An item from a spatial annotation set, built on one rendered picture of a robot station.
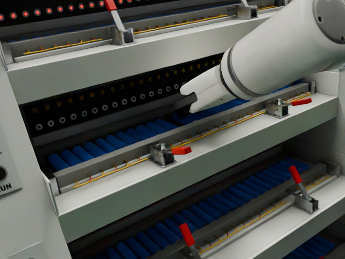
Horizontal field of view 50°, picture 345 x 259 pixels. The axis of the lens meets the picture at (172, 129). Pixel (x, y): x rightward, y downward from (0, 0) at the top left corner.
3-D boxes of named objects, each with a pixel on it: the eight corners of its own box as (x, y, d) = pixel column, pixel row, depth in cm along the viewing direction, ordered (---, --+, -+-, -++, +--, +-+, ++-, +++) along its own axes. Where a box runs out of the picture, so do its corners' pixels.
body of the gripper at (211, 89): (261, 41, 55) (219, 70, 65) (209, 54, 50) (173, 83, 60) (281, 87, 55) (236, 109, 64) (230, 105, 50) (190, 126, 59)
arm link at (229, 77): (267, 33, 53) (253, 42, 56) (221, 43, 49) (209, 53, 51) (290, 86, 53) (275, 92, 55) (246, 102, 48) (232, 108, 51)
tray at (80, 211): (337, 116, 78) (340, 73, 75) (64, 245, 48) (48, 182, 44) (265, 98, 94) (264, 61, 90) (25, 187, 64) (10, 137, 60)
